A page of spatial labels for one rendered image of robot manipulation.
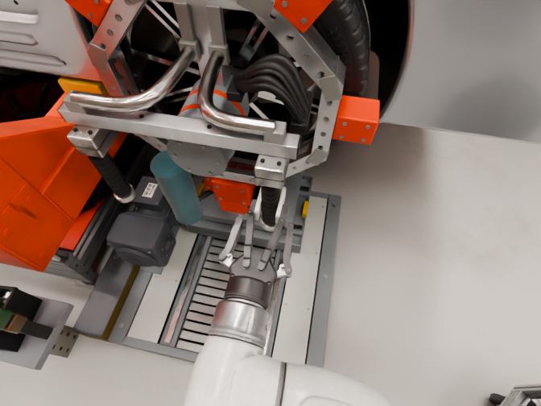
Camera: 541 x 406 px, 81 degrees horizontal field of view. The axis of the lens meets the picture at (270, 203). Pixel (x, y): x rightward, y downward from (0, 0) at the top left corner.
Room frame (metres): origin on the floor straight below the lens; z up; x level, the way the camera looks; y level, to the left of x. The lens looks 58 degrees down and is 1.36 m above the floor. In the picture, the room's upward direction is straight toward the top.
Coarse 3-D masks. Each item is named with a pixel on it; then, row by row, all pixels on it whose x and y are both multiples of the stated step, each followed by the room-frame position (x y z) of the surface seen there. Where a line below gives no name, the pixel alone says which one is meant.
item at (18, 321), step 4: (16, 316) 0.17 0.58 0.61; (20, 316) 0.17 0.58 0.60; (24, 316) 0.17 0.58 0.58; (12, 320) 0.16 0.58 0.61; (16, 320) 0.16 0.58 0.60; (20, 320) 0.16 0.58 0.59; (24, 320) 0.16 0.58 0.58; (12, 324) 0.15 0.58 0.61; (16, 324) 0.15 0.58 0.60; (20, 324) 0.15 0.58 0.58; (4, 328) 0.14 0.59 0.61; (8, 328) 0.14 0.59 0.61; (12, 328) 0.14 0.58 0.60; (16, 328) 0.14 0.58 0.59; (20, 328) 0.15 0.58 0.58; (12, 332) 0.13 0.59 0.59; (16, 332) 0.14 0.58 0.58
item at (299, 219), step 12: (300, 192) 0.80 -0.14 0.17; (300, 204) 0.75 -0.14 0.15; (300, 216) 0.69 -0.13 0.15; (192, 228) 0.63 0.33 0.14; (204, 228) 0.62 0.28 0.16; (216, 228) 0.63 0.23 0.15; (228, 228) 0.63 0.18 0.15; (300, 228) 0.61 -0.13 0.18; (240, 240) 0.59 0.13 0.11; (264, 240) 0.57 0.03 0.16; (300, 240) 0.57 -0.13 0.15
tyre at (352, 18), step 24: (336, 0) 0.61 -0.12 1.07; (360, 0) 0.69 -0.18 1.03; (312, 24) 0.61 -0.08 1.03; (336, 24) 0.60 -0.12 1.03; (360, 24) 0.62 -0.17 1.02; (336, 48) 0.60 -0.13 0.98; (360, 48) 0.60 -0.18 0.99; (360, 72) 0.59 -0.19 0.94; (360, 96) 0.59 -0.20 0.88; (336, 144) 0.60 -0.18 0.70
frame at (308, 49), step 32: (128, 0) 0.61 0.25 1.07; (160, 0) 0.58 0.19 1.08; (192, 0) 0.57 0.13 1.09; (224, 0) 0.56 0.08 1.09; (256, 0) 0.55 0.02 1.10; (96, 32) 0.62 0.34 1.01; (288, 32) 0.54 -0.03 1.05; (96, 64) 0.62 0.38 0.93; (320, 64) 0.52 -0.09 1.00; (320, 96) 0.52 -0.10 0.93; (320, 128) 0.52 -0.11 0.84; (256, 160) 0.61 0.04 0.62; (320, 160) 0.51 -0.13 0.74
